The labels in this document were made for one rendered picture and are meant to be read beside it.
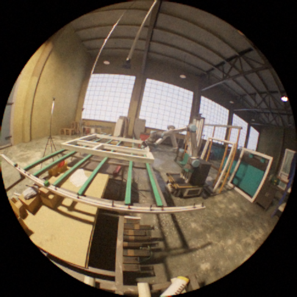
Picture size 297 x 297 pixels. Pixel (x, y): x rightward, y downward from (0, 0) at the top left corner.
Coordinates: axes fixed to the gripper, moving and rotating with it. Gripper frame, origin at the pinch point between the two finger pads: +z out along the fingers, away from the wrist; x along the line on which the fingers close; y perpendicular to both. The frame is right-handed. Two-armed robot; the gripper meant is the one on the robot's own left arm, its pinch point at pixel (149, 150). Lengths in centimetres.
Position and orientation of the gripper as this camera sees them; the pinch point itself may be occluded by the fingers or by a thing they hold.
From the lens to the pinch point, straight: 170.4
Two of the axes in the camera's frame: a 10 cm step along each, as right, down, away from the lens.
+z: -1.8, 9.6, 2.1
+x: 9.8, 1.5, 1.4
